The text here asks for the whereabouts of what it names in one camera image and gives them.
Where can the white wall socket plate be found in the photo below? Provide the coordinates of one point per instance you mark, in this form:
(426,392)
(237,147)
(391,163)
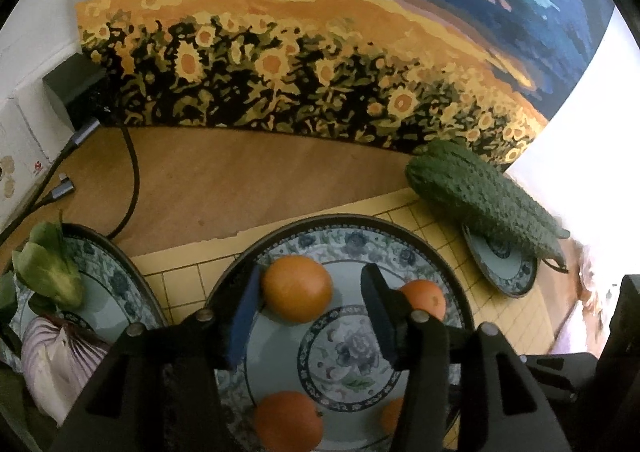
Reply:
(12,167)

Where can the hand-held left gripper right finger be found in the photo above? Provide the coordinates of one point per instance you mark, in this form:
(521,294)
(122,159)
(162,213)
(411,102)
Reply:
(376,314)

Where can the orange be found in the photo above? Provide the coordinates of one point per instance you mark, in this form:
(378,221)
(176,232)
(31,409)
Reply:
(296,288)
(392,414)
(425,299)
(289,421)

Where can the yellow checked mat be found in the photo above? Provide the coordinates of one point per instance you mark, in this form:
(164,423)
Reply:
(200,274)

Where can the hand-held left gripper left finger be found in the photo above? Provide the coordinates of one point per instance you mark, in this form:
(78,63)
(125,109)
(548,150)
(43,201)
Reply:
(244,319)

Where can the large blue floral plate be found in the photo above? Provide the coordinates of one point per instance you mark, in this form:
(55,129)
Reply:
(350,254)

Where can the sunflower field painting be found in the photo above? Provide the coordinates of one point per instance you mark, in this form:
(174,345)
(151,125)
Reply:
(350,32)

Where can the halved red onion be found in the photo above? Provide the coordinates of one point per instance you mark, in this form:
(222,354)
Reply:
(55,362)

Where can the blue floral plate with greens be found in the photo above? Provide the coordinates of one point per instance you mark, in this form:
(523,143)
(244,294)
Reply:
(115,277)

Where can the black power adapter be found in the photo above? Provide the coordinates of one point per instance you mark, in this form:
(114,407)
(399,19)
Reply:
(70,82)

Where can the small blue floral plate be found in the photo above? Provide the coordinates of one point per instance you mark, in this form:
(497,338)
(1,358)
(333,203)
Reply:
(505,267)

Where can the green bok choy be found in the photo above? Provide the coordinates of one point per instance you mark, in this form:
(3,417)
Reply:
(47,267)

